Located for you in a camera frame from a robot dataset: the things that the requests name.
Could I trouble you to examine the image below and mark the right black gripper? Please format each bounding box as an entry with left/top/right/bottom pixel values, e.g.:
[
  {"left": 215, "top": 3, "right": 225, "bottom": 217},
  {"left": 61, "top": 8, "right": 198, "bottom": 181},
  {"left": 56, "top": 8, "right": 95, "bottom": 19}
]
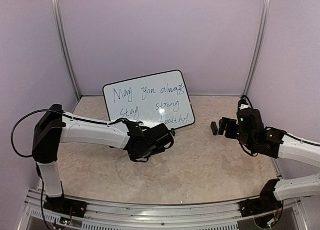
[{"left": 218, "top": 117, "right": 255, "bottom": 151}]

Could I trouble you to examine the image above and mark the small whiteboard with wire stand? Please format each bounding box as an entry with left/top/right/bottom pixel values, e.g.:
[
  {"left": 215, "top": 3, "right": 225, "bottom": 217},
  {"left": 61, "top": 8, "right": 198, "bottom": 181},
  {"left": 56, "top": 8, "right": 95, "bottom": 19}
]
[{"left": 102, "top": 70, "right": 196, "bottom": 130}]

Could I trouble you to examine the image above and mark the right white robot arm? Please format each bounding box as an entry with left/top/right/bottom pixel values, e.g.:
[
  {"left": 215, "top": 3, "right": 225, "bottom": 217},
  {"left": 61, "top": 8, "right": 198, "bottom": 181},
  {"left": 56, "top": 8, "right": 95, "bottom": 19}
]
[{"left": 217, "top": 95, "right": 320, "bottom": 212}]

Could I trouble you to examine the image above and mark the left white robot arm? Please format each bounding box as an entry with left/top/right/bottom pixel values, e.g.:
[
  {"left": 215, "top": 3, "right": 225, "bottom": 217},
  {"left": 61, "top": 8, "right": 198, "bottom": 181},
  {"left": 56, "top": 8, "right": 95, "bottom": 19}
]
[{"left": 10, "top": 104, "right": 174, "bottom": 213}]

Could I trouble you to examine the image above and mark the black whiteboard eraser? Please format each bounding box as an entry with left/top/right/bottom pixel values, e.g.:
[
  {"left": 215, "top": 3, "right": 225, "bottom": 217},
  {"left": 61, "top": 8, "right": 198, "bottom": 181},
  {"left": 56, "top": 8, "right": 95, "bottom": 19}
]
[{"left": 210, "top": 121, "right": 219, "bottom": 135}]

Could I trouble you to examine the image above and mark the front aluminium rail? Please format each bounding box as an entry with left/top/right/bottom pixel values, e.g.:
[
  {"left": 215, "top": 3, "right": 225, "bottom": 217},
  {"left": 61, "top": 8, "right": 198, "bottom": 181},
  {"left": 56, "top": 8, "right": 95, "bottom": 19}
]
[{"left": 16, "top": 190, "right": 308, "bottom": 230}]

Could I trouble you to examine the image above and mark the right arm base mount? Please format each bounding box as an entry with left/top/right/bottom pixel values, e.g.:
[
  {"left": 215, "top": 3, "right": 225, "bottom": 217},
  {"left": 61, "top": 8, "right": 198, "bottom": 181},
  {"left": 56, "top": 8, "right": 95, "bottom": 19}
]
[{"left": 239, "top": 197, "right": 283, "bottom": 218}]

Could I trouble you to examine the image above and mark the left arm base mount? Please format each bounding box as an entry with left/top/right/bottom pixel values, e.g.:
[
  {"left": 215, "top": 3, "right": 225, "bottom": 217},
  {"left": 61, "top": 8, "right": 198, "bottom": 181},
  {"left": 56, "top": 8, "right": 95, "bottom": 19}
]
[{"left": 43, "top": 196, "right": 88, "bottom": 218}]

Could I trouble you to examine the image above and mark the right aluminium corner post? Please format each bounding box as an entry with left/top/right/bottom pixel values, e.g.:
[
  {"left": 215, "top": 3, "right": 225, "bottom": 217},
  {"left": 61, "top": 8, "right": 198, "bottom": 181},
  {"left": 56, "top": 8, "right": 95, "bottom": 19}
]
[{"left": 242, "top": 0, "right": 271, "bottom": 95}]

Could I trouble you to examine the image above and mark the aluminium corner post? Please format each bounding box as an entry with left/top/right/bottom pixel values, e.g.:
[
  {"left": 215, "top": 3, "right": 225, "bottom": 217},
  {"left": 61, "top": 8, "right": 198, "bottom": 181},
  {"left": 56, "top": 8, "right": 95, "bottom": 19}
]
[
  {"left": 51, "top": 0, "right": 82, "bottom": 101},
  {"left": 242, "top": 0, "right": 271, "bottom": 95}
]

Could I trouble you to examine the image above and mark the left aluminium corner post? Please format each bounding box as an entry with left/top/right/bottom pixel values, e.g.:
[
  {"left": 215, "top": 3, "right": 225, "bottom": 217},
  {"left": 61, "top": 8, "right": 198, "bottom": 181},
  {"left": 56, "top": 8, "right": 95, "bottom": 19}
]
[{"left": 51, "top": 0, "right": 82, "bottom": 101}]

